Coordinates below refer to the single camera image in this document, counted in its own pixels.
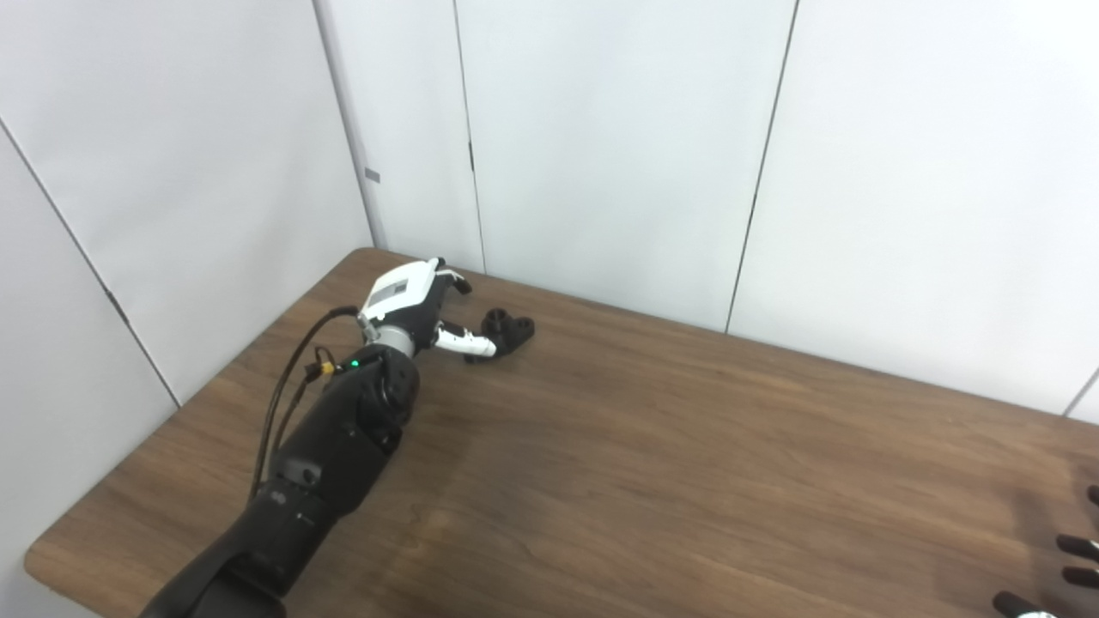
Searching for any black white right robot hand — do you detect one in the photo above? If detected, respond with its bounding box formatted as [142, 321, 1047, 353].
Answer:
[993, 485, 1099, 618]

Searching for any black plastic holder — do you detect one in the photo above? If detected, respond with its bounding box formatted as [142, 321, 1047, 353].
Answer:
[464, 309, 536, 364]

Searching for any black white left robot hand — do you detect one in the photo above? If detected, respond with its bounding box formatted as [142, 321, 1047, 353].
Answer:
[358, 257, 499, 360]

